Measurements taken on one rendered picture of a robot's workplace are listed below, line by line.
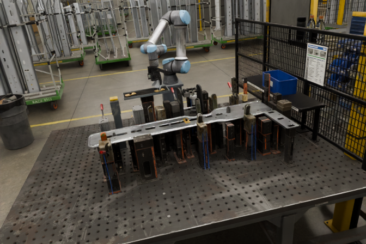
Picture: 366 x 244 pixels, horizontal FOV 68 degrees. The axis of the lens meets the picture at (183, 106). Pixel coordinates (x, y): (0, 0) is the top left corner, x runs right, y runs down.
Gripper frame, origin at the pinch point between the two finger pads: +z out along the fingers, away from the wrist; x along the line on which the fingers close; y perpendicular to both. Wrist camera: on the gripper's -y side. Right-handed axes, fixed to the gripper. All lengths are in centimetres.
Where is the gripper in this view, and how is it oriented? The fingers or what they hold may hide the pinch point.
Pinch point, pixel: (159, 88)
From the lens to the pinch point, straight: 224.3
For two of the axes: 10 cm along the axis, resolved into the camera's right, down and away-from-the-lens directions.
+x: 5.7, 2.8, -7.8
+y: -8.2, 2.9, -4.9
